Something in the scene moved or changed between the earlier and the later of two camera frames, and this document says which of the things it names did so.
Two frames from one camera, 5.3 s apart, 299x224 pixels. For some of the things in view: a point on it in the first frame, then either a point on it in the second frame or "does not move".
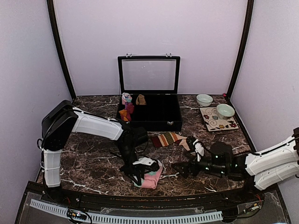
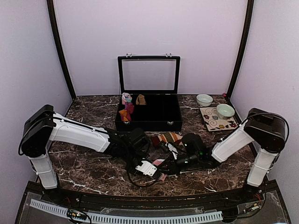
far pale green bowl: (204, 100) does not move
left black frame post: (58, 39) does not move
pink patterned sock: (151, 178) -> (157, 162)
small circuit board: (76, 214) does not move
